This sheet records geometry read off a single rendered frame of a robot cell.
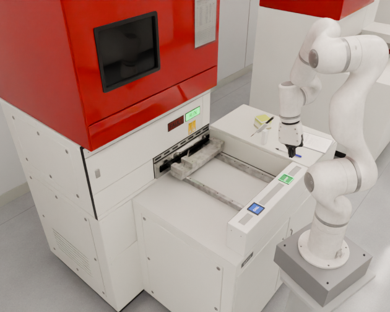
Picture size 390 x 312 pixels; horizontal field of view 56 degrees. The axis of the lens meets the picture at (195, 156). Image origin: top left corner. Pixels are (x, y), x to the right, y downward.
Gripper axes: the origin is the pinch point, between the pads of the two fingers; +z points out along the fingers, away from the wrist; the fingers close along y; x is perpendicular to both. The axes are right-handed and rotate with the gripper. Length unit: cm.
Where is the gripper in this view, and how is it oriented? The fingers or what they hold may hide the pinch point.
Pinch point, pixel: (291, 152)
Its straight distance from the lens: 167.6
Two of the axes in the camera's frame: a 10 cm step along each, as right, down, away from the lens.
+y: 7.5, 2.0, -6.4
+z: 1.6, 8.8, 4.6
